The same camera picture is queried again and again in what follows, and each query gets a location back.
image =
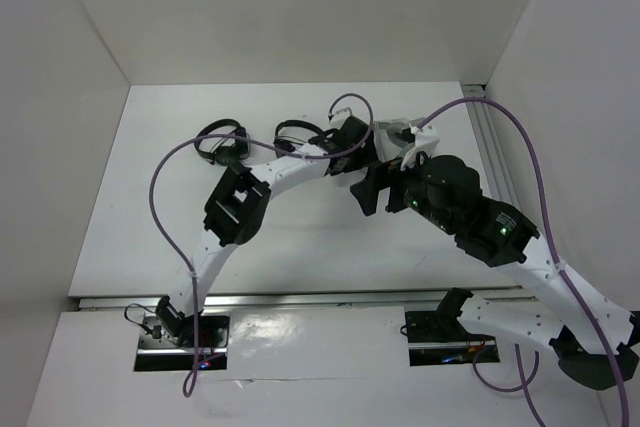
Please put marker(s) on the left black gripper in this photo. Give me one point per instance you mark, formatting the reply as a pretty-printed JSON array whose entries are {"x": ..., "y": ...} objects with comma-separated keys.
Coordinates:
[{"x": 364, "y": 155}]

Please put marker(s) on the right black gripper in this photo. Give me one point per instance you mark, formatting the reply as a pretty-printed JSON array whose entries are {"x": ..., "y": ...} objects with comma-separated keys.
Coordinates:
[{"x": 381, "y": 175}]

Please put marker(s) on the grey white headphones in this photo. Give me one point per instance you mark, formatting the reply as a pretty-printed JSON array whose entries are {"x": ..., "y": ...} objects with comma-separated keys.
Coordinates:
[{"x": 393, "y": 138}]

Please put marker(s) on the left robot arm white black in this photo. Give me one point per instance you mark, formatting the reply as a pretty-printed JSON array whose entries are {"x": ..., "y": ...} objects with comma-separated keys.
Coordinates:
[{"x": 235, "y": 209}]

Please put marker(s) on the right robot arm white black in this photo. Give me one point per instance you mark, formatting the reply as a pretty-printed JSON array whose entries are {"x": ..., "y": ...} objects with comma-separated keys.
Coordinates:
[{"x": 591, "y": 336}]

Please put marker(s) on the right black headphones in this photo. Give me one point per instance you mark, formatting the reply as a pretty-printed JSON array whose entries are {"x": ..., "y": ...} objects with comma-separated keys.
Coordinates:
[{"x": 291, "y": 134}]

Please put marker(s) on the black headphones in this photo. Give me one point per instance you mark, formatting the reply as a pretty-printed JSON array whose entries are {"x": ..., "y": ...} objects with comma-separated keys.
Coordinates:
[
  {"x": 232, "y": 147},
  {"x": 291, "y": 134}
]

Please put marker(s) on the left black headphones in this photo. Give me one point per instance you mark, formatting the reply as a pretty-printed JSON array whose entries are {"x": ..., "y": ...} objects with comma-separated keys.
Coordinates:
[{"x": 232, "y": 147}]

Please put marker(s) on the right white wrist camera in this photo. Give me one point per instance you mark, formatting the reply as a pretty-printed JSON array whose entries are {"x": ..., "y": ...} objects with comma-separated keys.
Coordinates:
[{"x": 426, "y": 138}]

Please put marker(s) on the aluminium side rail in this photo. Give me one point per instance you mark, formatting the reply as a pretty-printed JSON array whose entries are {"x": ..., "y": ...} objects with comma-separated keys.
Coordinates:
[{"x": 491, "y": 152}]

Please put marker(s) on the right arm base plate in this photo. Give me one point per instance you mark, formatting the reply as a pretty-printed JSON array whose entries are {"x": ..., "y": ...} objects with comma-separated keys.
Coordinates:
[{"x": 434, "y": 340}]

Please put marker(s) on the aluminium front rail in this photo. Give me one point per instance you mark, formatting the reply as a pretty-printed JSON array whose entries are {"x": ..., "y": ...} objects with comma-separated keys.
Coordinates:
[{"x": 229, "y": 301}]

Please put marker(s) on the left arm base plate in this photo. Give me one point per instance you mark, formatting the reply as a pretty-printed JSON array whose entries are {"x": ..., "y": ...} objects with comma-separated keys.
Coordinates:
[{"x": 158, "y": 351}]

